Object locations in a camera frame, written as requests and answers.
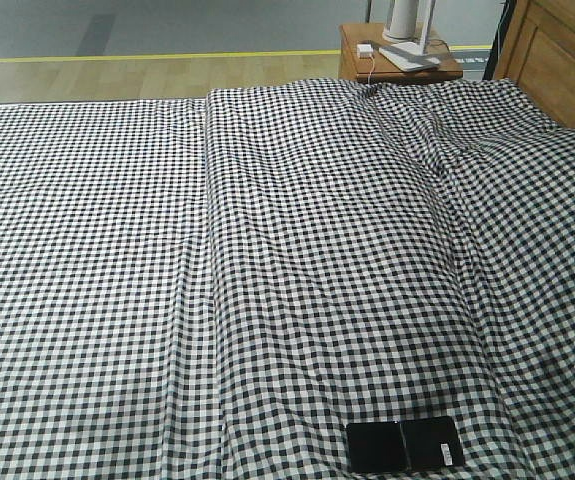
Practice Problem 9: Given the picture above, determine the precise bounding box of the black smartphone with white sticker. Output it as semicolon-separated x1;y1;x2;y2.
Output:
345;416;465;473

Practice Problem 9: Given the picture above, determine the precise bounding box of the black white gingham bed sheet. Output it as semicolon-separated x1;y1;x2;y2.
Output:
0;99;221;479

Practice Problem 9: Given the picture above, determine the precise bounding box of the black white gingham duvet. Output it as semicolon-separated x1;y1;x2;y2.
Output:
205;79;575;479

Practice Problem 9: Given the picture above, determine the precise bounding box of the wooden bedside table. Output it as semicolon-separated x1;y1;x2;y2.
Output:
338;22;464;83

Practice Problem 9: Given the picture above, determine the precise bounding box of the white charger adapter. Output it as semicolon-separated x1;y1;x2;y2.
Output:
356;43;374;59

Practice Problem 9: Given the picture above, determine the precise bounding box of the wooden headboard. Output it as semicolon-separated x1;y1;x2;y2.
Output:
494;0;575;127

